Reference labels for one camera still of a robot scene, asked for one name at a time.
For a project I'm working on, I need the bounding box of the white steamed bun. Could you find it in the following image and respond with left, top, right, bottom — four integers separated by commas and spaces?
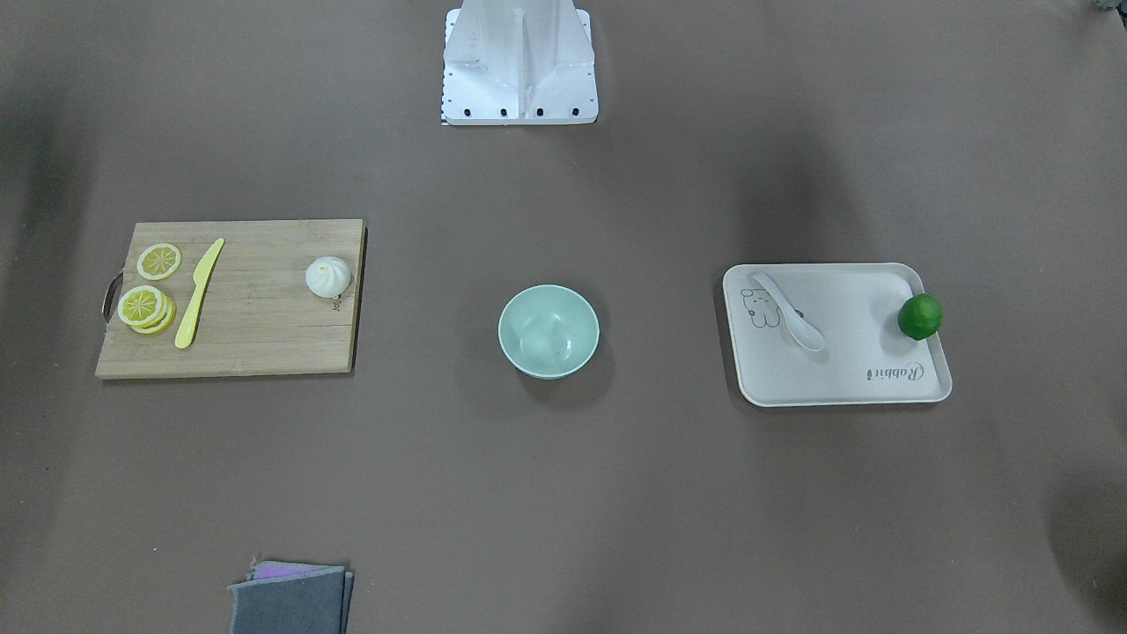
305, 256, 353, 300

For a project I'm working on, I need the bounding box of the white ceramic spoon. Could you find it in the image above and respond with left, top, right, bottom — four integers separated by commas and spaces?
752, 271, 826, 352

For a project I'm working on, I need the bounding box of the mint green bowl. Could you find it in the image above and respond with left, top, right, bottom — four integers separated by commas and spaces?
497, 284, 602, 379

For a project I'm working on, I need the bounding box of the white rabbit tray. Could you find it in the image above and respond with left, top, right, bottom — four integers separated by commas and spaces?
721, 264, 953, 407

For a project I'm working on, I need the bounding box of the wooden cutting board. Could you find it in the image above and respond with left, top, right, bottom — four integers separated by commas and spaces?
95, 218, 366, 379

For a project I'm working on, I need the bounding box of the green lime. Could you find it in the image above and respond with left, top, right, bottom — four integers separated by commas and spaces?
897, 293, 946, 341

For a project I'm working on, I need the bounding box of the yellow plastic knife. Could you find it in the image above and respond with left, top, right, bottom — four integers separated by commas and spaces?
174, 236, 225, 350

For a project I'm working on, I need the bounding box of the grey folded cloth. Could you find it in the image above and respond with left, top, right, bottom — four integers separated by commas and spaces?
229, 559, 354, 633

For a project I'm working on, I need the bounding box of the upper lemon slice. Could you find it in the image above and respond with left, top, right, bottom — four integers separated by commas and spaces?
136, 242, 181, 282

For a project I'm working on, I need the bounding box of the lower lemon slice stack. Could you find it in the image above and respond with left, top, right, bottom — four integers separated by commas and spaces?
117, 285, 177, 334

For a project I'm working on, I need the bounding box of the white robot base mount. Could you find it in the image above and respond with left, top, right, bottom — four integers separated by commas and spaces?
440, 1, 600, 126

